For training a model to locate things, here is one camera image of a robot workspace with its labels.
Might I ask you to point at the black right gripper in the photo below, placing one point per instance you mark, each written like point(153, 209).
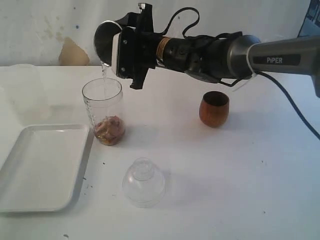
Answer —
point(139, 44)

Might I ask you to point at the stainless steel cup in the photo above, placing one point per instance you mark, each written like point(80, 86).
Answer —
point(103, 40)

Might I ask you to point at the clear plastic shaker cup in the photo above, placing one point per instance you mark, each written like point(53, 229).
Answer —
point(103, 97)

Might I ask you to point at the brown wooden blocks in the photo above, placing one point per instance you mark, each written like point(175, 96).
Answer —
point(110, 130)

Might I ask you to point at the brown wooden cup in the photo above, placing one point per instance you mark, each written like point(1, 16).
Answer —
point(214, 109)

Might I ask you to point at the clear domed shaker lid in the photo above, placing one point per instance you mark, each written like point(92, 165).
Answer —
point(144, 184)

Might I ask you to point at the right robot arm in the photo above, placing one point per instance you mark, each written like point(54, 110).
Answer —
point(212, 59)

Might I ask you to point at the translucent plastic cup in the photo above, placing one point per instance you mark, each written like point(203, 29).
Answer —
point(24, 90)

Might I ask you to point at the white rectangular tray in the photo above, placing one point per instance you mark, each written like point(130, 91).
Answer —
point(44, 170)

